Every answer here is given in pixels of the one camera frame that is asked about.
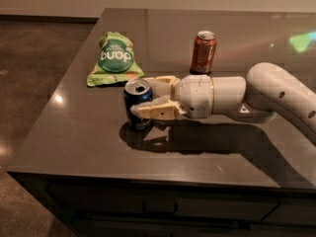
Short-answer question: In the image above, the blue pepsi can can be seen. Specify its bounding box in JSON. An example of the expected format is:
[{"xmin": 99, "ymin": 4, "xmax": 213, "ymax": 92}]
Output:
[{"xmin": 123, "ymin": 78, "xmax": 152, "ymax": 131}]

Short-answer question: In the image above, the dark drawer handle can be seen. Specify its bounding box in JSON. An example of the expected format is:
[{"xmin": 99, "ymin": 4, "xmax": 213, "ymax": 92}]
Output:
[{"xmin": 142, "ymin": 199, "xmax": 178, "ymax": 214}]

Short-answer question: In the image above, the green chip bag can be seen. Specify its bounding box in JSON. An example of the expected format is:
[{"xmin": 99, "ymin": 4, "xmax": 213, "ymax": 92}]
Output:
[{"xmin": 87, "ymin": 32, "xmax": 144, "ymax": 87}]

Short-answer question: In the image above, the orange soda can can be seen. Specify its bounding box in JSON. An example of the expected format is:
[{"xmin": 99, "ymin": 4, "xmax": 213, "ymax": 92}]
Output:
[{"xmin": 191, "ymin": 31, "xmax": 217, "ymax": 74}]

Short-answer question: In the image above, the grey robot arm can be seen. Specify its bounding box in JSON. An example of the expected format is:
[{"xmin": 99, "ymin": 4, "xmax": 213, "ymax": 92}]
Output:
[{"xmin": 130, "ymin": 62, "xmax": 316, "ymax": 142}]

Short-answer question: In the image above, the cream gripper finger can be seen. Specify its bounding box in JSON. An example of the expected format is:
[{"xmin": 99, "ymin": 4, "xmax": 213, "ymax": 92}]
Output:
[
  {"xmin": 130, "ymin": 98, "xmax": 185, "ymax": 120},
  {"xmin": 145, "ymin": 76, "xmax": 180, "ymax": 98}
]

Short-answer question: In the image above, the dark cabinet drawer front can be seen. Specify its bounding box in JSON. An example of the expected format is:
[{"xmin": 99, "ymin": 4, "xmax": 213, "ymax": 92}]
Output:
[{"xmin": 47, "ymin": 184, "xmax": 278, "ymax": 221}]

